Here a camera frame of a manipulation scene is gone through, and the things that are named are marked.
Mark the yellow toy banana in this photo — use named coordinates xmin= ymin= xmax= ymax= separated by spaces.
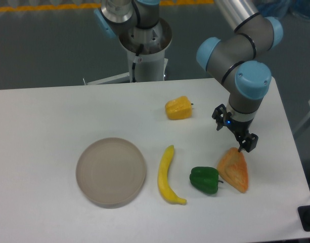
xmin=157 ymin=145 xmax=187 ymax=205

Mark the green toy pepper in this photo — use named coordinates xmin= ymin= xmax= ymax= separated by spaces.
xmin=189 ymin=167 xmax=223 ymax=195

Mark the yellow toy pepper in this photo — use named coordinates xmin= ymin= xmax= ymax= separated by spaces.
xmin=165 ymin=96 xmax=192 ymax=120

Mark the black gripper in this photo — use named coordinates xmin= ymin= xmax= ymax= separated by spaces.
xmin=212 ymin=104 xmax=258 ymax=152

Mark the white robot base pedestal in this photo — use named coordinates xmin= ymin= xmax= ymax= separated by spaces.
xmin=86 ymin=18 xmax=172 ymax=85

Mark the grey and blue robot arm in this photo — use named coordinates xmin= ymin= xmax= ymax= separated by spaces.
xmin=94 ymin=1 xmax=283 ymax=152

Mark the beige round plate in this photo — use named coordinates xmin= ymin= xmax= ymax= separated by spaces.
xmin=75 ymin=138 xmax=147 ymax=208

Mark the orange toy bread slice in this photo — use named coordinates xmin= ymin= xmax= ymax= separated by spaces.
xmin=216 ymin=147 xmax=249 ymax=193

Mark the black clamp at table edge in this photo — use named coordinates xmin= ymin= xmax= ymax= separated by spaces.
xmin=297 ymin=206 xmax=310 ymax=232

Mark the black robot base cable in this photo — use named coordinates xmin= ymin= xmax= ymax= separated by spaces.
xmin=130 ymin=44 xmax=144 ymax=83

